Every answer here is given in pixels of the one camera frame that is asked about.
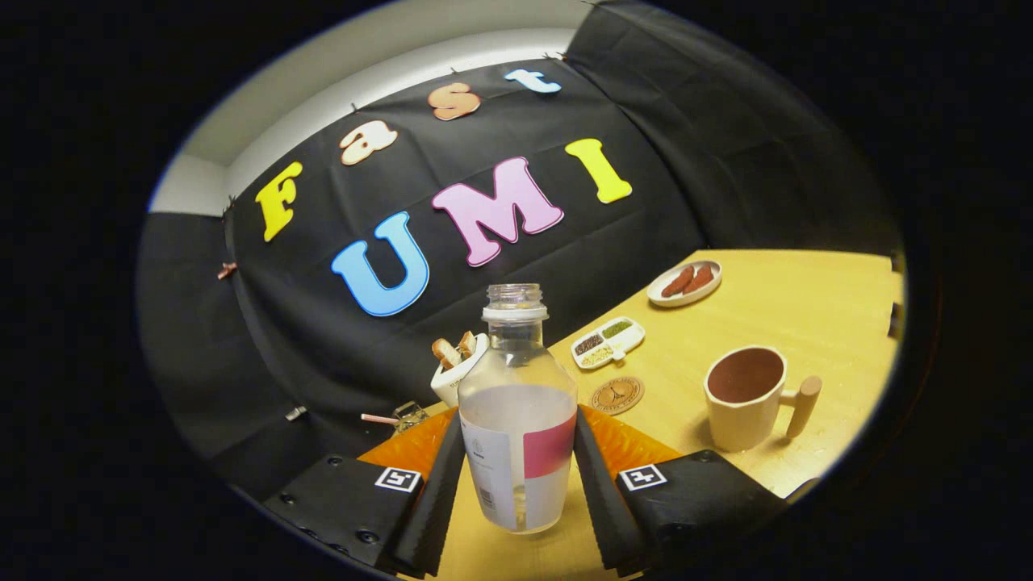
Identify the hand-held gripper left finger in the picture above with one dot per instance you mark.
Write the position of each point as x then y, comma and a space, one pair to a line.
432, 500

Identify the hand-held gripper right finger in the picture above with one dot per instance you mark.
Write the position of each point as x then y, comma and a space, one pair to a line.
605, 508

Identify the round wooden coaster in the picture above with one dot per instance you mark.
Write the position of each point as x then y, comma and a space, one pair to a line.
617, 395

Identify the clear juice bottle red label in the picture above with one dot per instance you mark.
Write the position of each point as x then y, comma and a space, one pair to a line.
516, 420

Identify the striped drinking straw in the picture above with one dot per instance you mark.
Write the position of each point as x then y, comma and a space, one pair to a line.
378, 419

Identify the white toaster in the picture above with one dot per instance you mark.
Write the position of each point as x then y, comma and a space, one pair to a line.
452, 383

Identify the toast bread slice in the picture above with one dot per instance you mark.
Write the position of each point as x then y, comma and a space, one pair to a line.
445, 353
467, 344

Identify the white divided condiment tray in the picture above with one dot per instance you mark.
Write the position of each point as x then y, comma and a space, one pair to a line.
607, 343

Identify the black backdrop cloth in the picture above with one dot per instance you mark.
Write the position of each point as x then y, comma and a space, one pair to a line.
323, 339

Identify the white round plate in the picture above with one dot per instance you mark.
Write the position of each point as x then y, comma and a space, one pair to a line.
658, 296

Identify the red sausage piece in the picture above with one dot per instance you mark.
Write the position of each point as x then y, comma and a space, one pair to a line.
678, 282
700, 278

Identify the wooden table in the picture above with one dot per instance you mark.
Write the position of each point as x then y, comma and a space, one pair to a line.
807, 307

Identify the wooden clothes peg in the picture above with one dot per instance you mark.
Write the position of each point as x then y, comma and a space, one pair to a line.
227, 270

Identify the black table clamp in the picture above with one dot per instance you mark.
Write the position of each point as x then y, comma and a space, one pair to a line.
896, 264
896, 321

